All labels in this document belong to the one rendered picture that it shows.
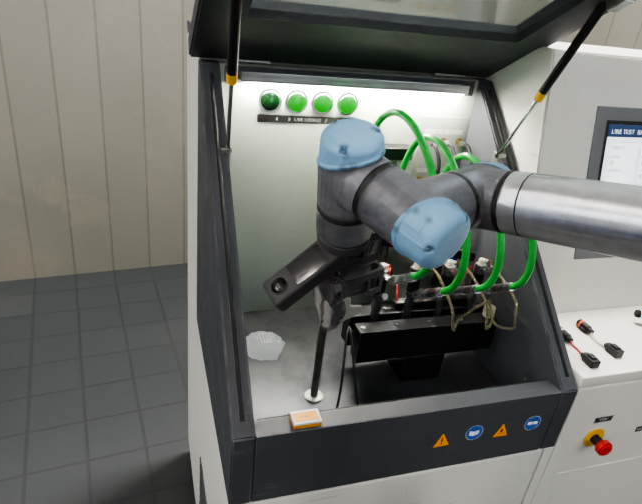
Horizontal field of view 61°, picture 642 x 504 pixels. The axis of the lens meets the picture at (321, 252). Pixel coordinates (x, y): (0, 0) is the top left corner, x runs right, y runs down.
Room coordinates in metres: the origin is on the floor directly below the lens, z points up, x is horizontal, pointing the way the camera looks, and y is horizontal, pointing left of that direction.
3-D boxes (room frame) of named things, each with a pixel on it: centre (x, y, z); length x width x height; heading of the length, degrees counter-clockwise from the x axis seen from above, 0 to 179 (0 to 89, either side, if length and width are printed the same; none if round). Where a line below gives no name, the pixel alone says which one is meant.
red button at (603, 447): (0.89, -0.65, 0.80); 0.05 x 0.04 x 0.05; 110
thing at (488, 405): (0.77, -0.22, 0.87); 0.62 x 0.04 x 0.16; 110
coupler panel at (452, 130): (1.33, -0.27, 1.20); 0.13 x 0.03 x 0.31; 110
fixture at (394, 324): (1.04, -0.25, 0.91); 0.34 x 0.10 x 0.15; 110
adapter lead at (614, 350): (1.02, -0.63, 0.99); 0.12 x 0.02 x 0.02; 23
